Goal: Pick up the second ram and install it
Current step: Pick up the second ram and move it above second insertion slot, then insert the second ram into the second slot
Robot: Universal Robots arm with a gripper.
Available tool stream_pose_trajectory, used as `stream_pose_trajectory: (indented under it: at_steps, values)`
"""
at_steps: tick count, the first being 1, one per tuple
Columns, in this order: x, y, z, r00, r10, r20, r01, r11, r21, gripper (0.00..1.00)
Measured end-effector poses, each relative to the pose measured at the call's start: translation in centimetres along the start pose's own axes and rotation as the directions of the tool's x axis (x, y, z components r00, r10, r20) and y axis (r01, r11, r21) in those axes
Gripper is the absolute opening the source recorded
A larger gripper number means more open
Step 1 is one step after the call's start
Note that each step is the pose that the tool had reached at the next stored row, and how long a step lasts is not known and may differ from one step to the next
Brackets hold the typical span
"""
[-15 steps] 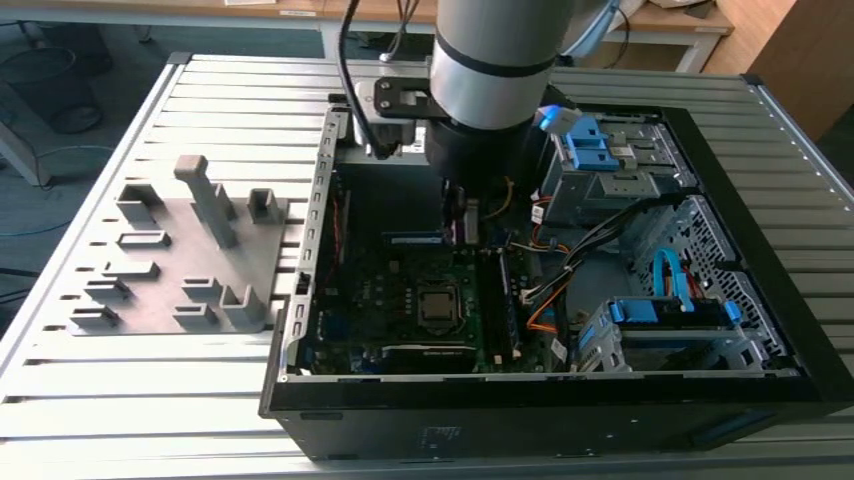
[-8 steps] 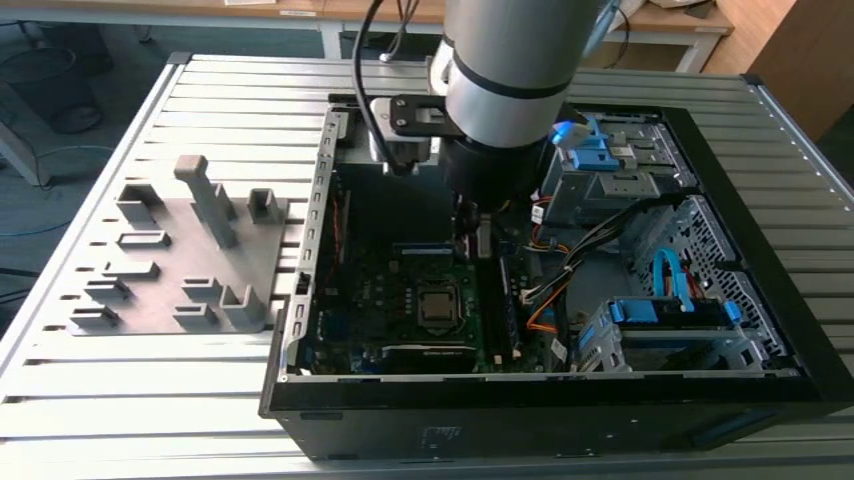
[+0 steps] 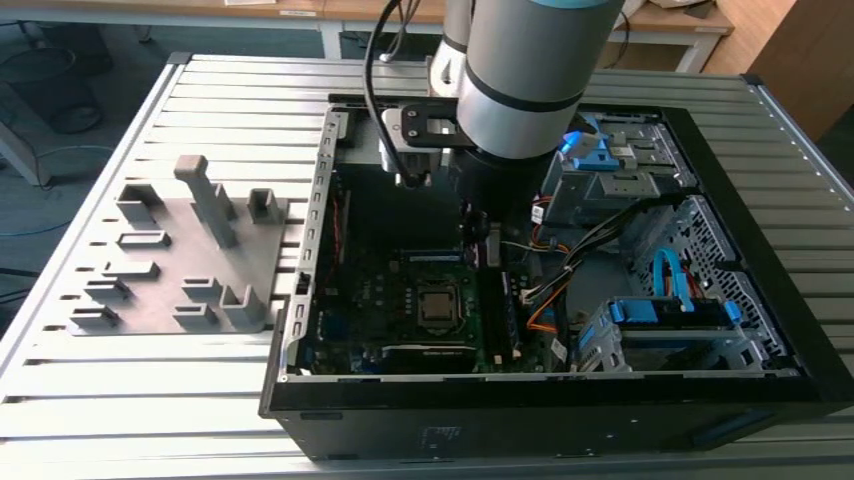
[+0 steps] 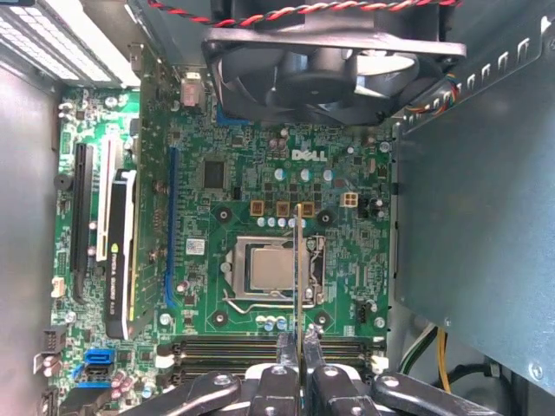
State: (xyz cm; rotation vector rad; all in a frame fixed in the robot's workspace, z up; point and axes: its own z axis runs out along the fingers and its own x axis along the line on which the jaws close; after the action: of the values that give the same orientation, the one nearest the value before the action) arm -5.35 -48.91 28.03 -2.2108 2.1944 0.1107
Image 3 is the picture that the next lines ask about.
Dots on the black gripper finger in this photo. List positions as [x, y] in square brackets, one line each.
[474, 240]
[494, 245]

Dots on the RAM stick with blue label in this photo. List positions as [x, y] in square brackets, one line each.
[434, 258]

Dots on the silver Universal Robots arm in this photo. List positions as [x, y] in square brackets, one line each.
[527, 75]

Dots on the CPU socket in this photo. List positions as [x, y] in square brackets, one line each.
[440, 287]

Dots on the grey power supply unit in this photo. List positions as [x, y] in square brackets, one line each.
[394, 215]

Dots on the silver CPU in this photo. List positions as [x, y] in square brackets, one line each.
[440, 305]

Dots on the grey metal drive cage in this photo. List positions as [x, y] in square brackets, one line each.
[627, 187]

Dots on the dark green motherboard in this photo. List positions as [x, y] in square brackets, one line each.
[374, 310]

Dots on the black graphics card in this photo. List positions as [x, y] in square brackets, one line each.
[427, 360]

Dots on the blue carrier with black disk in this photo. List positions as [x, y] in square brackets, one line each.
[641, 310]

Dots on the black open PC case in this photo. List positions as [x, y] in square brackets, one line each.
[534, 395]

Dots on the grey metal disk bay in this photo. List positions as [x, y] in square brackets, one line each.
[667, 340]

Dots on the wooden desk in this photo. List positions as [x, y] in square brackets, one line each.
[667, 22]

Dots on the grey parts rack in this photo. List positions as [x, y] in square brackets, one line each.
[194, 260]

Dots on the wooden cabinet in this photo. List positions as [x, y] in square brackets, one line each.
[801, 60]

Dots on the black round bin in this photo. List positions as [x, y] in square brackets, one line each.
[74, 110]

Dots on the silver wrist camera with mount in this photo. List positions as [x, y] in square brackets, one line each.
[394, 130]

